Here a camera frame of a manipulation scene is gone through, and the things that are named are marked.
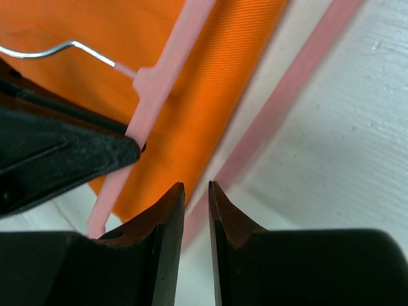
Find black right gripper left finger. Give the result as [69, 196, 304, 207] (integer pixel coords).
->
[1, 182, 185, 305]

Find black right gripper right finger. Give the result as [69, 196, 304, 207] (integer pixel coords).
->
[208, 182, 407, 305]

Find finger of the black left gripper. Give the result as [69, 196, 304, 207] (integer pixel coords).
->
[0, 57, 143, 221]

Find pink clothes hanger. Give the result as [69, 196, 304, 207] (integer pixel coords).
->
[1, 1, 362, 238]

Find orange trousers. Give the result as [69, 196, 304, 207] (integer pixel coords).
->
[1, 0, 286, 221]

